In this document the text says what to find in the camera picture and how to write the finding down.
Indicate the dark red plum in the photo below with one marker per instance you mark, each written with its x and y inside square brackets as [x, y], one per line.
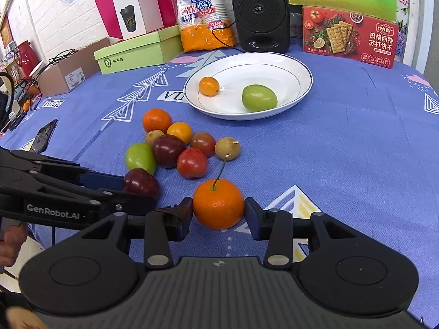
[168, 150]
[140, 181]

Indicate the small brown longan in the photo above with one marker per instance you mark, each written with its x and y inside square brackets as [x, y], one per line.
[153, 137]

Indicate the black speaker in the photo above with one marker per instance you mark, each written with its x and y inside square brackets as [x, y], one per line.
[260, 10]

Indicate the brown longan with stem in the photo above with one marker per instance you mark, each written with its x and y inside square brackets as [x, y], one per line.
[226, 149]

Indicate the orange kumquat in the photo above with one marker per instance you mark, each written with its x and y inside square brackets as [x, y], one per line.
[209, 86]

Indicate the red and green tomato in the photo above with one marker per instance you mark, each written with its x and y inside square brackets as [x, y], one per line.
[204, 142]

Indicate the red cracker box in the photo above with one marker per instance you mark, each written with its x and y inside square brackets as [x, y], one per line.
[377, 41]

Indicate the light green lidded box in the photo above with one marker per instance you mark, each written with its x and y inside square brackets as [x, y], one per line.
[137, 51]

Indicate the pink paper bag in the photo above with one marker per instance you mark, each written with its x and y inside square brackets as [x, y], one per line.
[103, 7]

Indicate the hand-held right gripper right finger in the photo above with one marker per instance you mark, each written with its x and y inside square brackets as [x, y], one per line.
[250, 212]

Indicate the person's left hand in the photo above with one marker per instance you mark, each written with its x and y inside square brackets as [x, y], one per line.
[12, 246]

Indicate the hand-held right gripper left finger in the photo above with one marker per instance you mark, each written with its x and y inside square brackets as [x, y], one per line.
[187, 212]

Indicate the white cup box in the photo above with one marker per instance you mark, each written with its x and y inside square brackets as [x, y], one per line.
[147, 10]

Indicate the red kettle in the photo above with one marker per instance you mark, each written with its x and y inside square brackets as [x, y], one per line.
[25, 56]

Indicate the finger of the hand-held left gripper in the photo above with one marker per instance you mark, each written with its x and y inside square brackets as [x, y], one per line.
[103, 181]
[137, 205]

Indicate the green jujube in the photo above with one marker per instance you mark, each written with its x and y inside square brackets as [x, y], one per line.
[259, 98]
[139, 157]

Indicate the white plate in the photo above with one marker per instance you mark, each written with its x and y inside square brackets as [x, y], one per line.
[257, 68]

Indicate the brown cardboard box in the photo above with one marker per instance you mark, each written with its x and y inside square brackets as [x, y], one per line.
[68, 72]

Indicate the pack of paper cups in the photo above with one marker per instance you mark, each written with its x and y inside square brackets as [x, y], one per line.
[192, 37]

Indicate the orange with long stem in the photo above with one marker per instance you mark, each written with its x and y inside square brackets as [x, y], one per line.
[219, 207]

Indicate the blue printed tablecloth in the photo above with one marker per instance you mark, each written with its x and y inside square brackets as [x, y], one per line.
[343, 144]

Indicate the black smartphone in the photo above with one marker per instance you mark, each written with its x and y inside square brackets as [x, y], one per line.
[44, 135]

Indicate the floral wall poster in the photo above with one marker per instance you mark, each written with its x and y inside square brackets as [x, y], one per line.
[403, 7]

